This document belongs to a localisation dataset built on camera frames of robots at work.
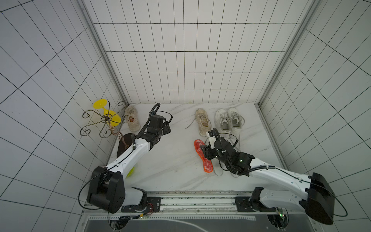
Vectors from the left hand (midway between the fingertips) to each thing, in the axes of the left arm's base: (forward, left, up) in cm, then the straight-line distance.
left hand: (162, 128), depth 87 cm
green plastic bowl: (-28, +10, +6) cm, 31 cm away
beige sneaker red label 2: (+17, +26, -7) cm, 32 cm away
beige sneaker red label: (+14, -25, -6) cm, 30 cm away
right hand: (-10, -25, +1) cm, 27 cm away
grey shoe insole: (-7, -48, -12) cm, 50 cm away
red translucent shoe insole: (-18, -28, -13) cm, 36 cm away
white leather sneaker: (+9, -40, -6) cm, 41 cm away
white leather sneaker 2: (+10, -50, -6) cm, 51 cm away
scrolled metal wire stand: (-6, +25, +16) cm, 30 cm away
